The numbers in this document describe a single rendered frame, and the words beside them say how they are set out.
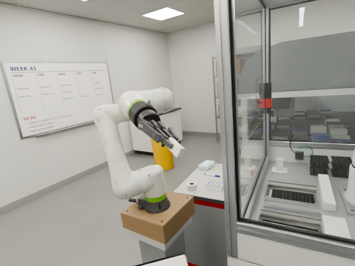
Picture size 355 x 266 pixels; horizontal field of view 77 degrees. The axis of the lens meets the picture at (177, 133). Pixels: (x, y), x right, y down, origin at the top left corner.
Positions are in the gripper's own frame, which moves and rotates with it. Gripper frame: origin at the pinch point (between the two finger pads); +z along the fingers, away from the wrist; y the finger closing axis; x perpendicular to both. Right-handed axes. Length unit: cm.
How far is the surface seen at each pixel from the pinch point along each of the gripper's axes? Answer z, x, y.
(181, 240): -26, 73, 57
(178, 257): 20.8, 17.0, -3.8
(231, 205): 9.3, 13.8, 24.8
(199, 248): -35, 98, 93
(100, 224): -151, 182, 68
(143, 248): -33, 83, 37
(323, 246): 33, 10, 39
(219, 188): -42, 46, 90
